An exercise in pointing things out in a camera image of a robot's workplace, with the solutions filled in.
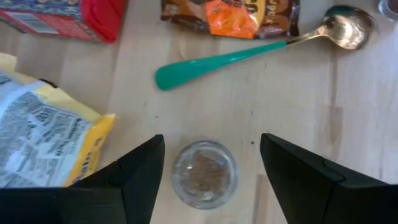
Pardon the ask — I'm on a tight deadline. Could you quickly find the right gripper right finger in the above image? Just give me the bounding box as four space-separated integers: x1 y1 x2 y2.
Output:
260 133 398 224

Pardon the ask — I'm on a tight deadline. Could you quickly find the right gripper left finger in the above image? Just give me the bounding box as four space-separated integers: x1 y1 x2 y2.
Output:
0 134 165 224

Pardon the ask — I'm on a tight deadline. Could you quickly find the yellow Maruchan ramen pack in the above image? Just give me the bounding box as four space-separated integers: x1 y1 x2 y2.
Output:
0 52 116 189

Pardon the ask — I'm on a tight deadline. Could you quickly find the small glass spice jar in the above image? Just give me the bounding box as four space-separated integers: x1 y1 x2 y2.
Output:
378 0 398 22
170 140 239 210

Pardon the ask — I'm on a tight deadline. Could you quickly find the gold spoon teal handle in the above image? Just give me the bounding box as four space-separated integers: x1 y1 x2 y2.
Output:
154 5 376 91

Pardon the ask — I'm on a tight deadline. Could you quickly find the brown orange snack pack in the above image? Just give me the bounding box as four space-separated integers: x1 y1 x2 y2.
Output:
160 0 302 40

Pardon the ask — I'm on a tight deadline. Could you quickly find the patterned red-lidded tin with barcode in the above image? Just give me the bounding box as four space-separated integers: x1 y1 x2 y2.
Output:
0 0 129 44

